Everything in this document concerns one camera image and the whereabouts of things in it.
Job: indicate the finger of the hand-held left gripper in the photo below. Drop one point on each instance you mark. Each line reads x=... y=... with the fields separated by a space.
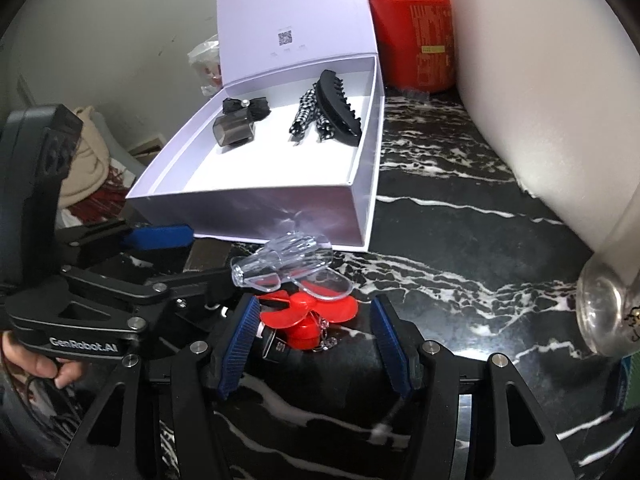
x=160 y=237
x=200 y=285

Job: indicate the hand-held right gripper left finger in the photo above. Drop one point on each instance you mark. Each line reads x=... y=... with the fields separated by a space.
x=240 y=350

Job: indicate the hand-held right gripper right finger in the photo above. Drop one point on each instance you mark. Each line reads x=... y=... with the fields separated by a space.
x=395 y=350

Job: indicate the small red fan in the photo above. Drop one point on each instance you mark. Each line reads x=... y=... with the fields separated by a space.
x=305 y=315

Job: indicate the clear plastic hair claw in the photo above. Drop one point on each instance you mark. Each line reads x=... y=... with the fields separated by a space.
x=290 y=260

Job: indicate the smoky transparent box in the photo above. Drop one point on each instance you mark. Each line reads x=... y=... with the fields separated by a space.
x=232 y=130

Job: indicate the white gift box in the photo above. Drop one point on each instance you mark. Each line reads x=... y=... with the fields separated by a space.
x=280 y=170

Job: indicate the black lace bow hair clip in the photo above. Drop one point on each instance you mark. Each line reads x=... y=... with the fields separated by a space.
x=245 y=106

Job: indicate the black hair claw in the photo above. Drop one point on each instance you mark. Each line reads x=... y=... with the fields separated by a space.
x=337 y=105

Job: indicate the person's left hand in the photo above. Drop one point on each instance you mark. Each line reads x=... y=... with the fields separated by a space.
x=35 y=365

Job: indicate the red plaid scarf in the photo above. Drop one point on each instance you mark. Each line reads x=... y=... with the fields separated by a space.
x=100 y=205

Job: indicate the beige blanket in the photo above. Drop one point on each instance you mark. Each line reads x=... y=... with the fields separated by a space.
x=90 y=160

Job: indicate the grey chair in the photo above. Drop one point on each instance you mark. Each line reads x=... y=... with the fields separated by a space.
x=120 y=145

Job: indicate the white plastic bag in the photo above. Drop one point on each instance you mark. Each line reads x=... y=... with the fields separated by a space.
x=205 y=62

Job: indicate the glass jar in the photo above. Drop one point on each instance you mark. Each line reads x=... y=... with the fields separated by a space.
x=600 y=305

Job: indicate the green box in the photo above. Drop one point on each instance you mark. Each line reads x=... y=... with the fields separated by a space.
x=627 y=385

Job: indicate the red canister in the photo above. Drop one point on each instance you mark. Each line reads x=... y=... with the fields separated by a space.
x=410 y=30

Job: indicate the leaning cream frame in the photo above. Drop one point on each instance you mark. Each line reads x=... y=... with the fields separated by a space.
x=150 y=147

